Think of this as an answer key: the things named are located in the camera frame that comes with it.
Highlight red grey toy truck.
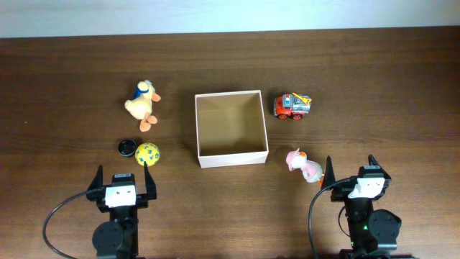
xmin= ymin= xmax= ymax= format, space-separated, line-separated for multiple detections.
xmin=273 ymin=92 xmax=312 ymax=121

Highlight left black cable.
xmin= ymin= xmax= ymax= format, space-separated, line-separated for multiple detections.
xmin=42 ymin=191 xmax=89 ymax=259

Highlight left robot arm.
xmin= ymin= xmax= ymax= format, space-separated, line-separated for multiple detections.
xmin=86 ymin=163 xmax=157 ymax=259

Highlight white cardboard box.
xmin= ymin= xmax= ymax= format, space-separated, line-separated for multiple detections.
xmin=195 ymin=90 xmax=269 ymax=168

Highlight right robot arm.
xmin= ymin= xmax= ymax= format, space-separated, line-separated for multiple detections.
xmin=321 ymin=155 xmax=402 ymax=259

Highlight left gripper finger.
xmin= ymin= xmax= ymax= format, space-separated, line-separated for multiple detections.
xmin=88 ymin=165 xmax=104 ymax=191
xmin=144 ymin=162 xmax=157 ymax=195

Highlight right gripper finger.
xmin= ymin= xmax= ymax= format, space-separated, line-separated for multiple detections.
xmin=321 ymin=156 xmax=336 ymax=190
xmin=368 ymin=154 xmax=379 ymax=166

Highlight yellow ball blue letters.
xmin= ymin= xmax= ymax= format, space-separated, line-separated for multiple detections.
xmin=134 ymin=142 xmax=160 ymax=167

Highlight black cable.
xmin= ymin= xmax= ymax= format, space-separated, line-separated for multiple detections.
xmin=308 ymin=177 xmax=360 ymax=259
xmin=42 ymin=191 xmax=89 ymax=259

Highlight right black cable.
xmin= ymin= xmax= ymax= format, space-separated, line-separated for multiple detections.
xmin=308 ymin=177 xmax=360 ymax=259

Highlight yellow plush duck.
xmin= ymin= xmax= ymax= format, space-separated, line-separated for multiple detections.
xmin=124 ymin=80 xmax=161 ymax=132

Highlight black round cap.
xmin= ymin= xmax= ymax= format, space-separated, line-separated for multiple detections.
xmin=117 ymin=139 xmax=137 ymax=158

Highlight pink hat rubber duck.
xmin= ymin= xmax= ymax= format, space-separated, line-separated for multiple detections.
xmin=285 ymin=148 xmax=323 ymax=183

